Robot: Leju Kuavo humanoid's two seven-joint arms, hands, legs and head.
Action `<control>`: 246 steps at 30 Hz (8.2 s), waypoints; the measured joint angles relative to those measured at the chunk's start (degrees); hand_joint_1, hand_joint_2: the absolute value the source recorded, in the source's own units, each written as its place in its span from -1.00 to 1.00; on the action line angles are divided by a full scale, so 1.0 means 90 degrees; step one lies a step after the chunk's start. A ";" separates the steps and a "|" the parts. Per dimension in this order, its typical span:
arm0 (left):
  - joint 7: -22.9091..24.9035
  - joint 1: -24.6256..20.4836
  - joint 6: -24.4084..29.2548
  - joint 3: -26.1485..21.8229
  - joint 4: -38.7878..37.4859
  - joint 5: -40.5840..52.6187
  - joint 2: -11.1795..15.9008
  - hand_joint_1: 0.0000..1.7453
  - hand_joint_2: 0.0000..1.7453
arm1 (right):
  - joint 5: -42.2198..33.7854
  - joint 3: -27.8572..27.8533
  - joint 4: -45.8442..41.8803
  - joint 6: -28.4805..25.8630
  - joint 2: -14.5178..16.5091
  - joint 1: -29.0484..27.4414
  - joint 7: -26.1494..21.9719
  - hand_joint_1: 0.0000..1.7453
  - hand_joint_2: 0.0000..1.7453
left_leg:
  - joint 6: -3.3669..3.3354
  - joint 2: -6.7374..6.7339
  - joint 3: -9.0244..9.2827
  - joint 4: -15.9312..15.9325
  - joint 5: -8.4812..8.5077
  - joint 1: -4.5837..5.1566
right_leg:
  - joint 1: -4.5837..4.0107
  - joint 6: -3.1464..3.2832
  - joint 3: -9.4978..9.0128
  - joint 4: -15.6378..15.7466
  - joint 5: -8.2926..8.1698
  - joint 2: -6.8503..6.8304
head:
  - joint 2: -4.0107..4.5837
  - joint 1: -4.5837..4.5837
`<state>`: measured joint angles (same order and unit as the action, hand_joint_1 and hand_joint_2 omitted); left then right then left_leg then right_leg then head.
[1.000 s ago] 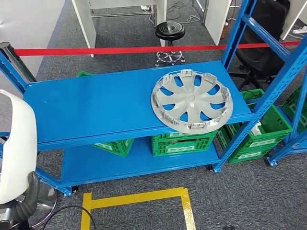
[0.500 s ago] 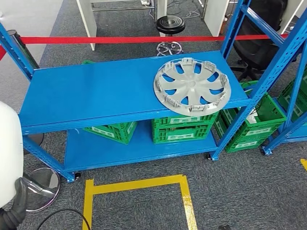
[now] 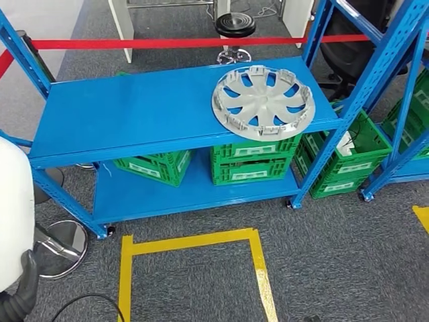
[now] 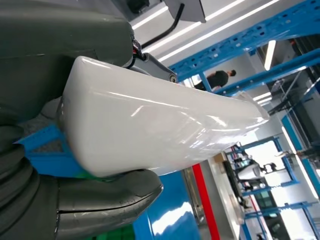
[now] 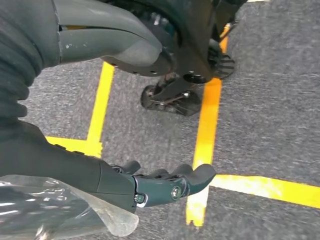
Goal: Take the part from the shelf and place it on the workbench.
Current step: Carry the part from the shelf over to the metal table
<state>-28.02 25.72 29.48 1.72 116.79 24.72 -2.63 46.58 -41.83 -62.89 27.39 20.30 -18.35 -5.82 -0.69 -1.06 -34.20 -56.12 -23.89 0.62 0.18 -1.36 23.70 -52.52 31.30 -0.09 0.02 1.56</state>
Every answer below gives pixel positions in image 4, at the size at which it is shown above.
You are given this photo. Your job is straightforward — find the grey robot body panel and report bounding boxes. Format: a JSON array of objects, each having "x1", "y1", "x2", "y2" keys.
[{"x1": 163, "y1": 0, "x2": 208, "y2": 24}]

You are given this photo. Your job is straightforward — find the person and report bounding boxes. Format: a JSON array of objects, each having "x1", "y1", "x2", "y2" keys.
[{"x1": 194, "y1": 69, "x2": 237, "y2": 92}]

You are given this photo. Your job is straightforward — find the red barrier belt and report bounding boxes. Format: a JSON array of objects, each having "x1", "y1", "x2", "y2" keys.
[{"x1": 192, "y1": 163, "x2": 221, "y2": 240}]

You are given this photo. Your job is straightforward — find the blue equipment rack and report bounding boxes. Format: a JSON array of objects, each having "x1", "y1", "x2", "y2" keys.
[{"x1": 225, "y1": 114, "x2": 320, "y2": 240}]

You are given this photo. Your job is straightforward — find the black curved robot cable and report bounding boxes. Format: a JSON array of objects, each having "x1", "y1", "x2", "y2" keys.
[{"x1": 141, "y1": 3, "x2": 186, "y2": 51}]

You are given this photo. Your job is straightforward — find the chrome stanchion post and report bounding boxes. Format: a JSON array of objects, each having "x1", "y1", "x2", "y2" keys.
[{"x1": 182, "y1": 167, "x2": 206, "y2": 226}]

